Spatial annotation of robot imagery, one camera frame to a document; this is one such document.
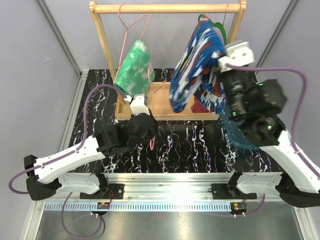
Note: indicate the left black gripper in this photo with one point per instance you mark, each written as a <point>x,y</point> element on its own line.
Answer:
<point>154,131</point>

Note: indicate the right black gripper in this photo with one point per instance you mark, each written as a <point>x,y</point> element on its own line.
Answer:
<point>225,73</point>

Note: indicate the pink wire hanger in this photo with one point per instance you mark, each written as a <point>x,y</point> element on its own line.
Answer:
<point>152,141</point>
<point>126,33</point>

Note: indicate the blue red white trousers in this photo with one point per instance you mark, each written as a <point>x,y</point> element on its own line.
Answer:
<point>196,73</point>

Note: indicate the green tie-dye trousers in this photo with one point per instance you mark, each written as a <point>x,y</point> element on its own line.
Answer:
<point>136,72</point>

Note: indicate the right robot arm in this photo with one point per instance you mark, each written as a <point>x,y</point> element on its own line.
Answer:
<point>257,107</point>

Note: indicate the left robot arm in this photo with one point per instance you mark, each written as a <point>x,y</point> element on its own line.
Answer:
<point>49,175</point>

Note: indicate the green plastic hanger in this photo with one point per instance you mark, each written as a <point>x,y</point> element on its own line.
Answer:
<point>218,25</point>

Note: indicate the wooden clothes rack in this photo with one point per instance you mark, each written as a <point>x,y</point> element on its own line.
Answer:
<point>162,108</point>

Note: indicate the maroon tank top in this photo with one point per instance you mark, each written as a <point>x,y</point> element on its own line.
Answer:
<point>197,107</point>

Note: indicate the teal transparent plastic basin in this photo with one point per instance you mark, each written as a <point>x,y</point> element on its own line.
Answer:
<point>234,134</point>

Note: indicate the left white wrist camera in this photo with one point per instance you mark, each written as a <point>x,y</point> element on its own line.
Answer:
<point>138,104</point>

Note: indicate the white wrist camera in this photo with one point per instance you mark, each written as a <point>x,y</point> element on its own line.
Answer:
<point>138,104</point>
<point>240,49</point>

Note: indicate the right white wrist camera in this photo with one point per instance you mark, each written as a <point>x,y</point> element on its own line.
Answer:
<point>240,49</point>

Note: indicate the aluminium mounting rail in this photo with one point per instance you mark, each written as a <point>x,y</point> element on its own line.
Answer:
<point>164,192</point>

